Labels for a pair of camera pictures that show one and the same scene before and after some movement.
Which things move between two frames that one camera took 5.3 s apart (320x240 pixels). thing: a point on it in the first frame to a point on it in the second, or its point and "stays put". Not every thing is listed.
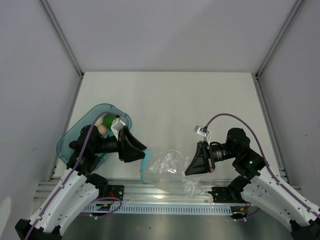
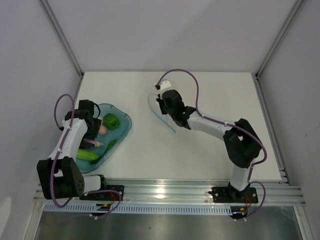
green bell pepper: x=107 y=120 stays put
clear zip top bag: x=165 y=169 to x=155 y=106
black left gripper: x=127 y=152 to x=97 y=123
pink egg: x=102 y=129 stays put
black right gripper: x=210 y=162 to x=161 y=101
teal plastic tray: x=108 y=119 stays put
